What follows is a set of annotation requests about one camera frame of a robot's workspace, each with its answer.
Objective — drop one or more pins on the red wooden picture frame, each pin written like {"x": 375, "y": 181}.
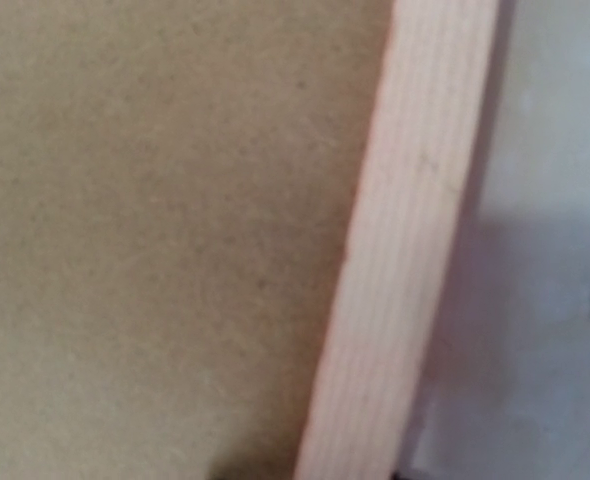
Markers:
{"x": 412, "y": 183}

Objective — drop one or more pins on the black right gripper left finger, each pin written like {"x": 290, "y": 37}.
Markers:
{"x": 228, "y": 474}

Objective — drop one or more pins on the brown frame backing board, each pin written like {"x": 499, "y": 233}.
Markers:
{"x": 176, "y": 179}

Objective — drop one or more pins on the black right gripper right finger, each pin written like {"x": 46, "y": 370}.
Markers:
{"x": 397, "y": 475}

